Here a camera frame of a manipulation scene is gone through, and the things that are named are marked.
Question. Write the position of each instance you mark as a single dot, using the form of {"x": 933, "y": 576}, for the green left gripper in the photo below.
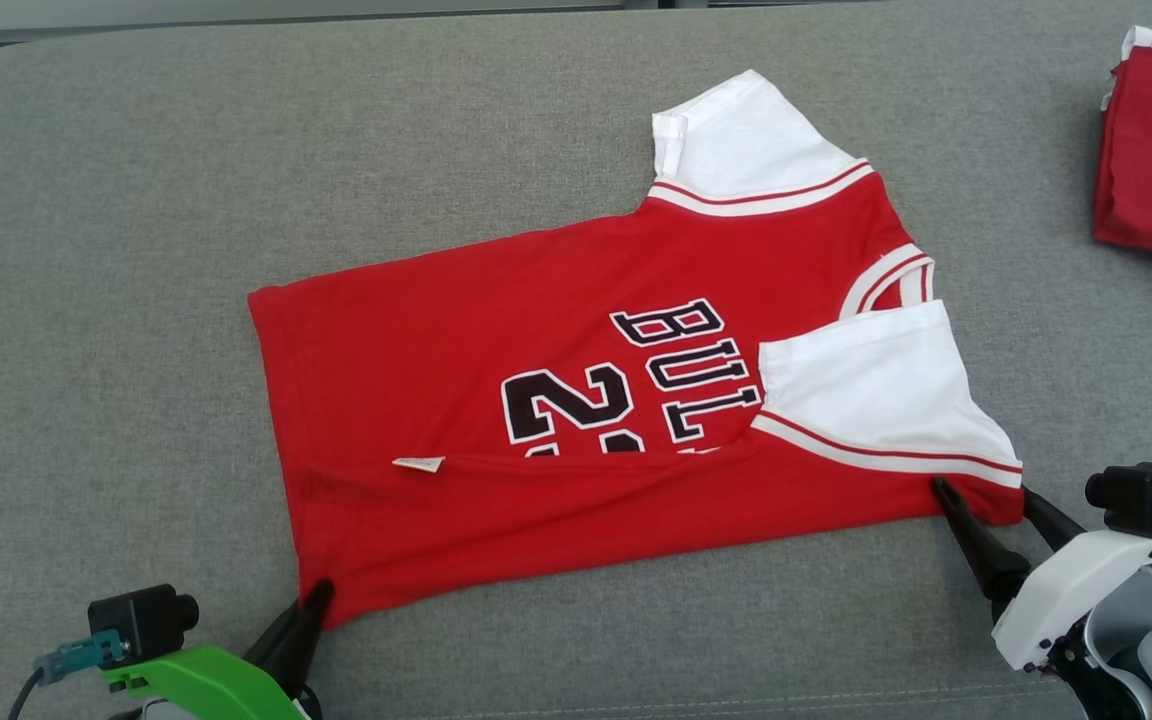
{"x": 206, "y": 685}

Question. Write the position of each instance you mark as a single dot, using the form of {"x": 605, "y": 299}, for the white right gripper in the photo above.
{"x": 1066, "y": 590}

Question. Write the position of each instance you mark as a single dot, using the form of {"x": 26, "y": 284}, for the red Bulls 23 jersey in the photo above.
{"x": 536, "y": 350}

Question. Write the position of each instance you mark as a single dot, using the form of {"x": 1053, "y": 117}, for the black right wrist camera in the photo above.
{"x": 1136, "y": 497}

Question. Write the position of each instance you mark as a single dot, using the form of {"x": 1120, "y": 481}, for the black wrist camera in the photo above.
{"x": 1136, "y": 497}
{"x": 141, "y": 620}

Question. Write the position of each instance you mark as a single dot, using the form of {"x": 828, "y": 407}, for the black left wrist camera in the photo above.
{"x": 141, "y": 620}

